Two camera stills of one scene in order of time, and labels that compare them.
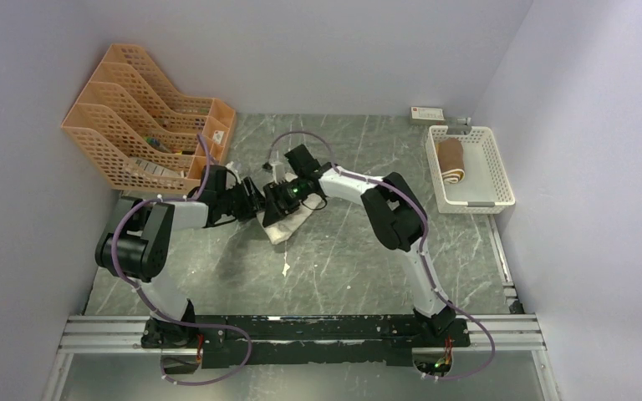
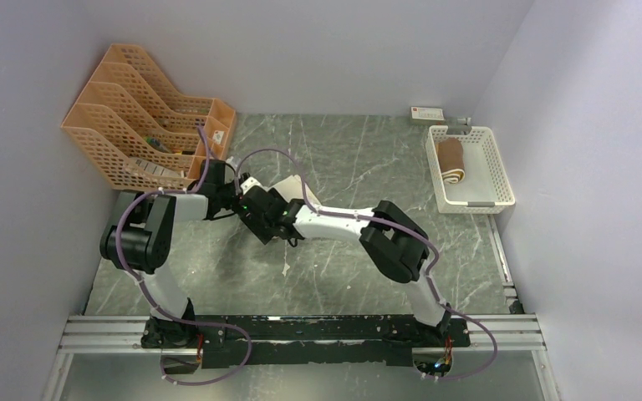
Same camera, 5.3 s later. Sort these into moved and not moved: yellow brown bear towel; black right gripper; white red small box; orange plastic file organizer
Moved: black right gripper
Not moved: white red small box; orange plastic file organizer; yellow brown bear towel
